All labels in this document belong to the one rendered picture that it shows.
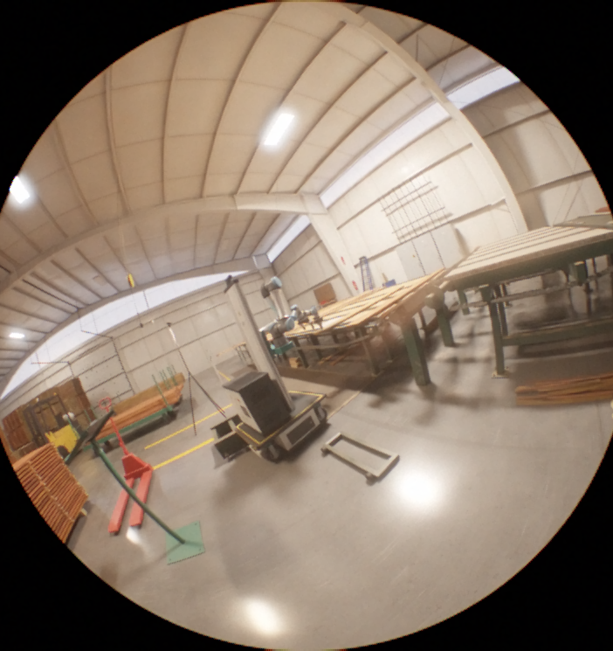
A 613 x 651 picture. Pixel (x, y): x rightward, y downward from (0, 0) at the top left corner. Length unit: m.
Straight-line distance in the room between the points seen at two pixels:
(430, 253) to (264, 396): 7.00
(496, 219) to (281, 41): 7.51
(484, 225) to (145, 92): 9.79
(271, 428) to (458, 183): 8.18
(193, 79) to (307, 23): 2.76
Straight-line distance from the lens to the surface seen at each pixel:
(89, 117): 6.57
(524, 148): 8.42
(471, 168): 8.18
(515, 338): 2.15
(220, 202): 9.03
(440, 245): 7.62
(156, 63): 5.93
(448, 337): 3.13
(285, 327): 1.91
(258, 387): 1.91
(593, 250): 1.95
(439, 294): 1.99
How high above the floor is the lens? 1.28
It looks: 5 degrees down
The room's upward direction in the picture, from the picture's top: 23 degrees counter-clockwise
